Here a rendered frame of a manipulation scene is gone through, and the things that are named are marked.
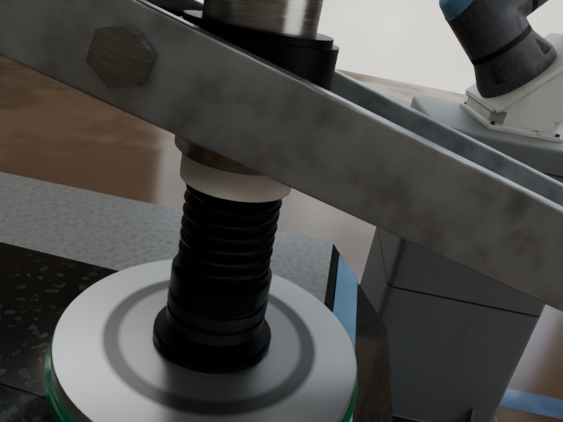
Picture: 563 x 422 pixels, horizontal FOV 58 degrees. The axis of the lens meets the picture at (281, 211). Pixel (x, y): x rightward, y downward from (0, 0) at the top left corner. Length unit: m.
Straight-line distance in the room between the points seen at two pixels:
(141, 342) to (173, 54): 0.20
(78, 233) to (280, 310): 0.24
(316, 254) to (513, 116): 0.84
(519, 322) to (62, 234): 1.18
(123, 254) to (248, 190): 0.25
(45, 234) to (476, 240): 0.41
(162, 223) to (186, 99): 0.35
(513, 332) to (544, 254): 1.19
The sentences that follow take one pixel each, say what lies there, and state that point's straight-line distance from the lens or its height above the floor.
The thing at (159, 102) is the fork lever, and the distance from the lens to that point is 0.25.
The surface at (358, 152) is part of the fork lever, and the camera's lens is 0.25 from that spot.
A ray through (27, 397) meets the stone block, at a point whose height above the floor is 0.80.
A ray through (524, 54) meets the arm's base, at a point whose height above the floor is 1.02.
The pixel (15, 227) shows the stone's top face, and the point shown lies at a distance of 0.57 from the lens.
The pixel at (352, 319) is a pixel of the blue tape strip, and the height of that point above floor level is 0.77.
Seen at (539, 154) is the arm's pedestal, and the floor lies 0.83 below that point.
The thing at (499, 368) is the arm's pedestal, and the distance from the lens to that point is 1.54.
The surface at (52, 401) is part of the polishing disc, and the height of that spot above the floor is 0.82.
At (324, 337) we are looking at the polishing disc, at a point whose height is 0.83.
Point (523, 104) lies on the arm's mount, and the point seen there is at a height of 0.92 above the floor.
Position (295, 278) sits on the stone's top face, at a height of 0.80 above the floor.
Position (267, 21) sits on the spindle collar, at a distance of 0.27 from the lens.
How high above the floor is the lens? 1.07
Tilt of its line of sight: 23 degrees down
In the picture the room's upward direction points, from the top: 11 degrees clockwise
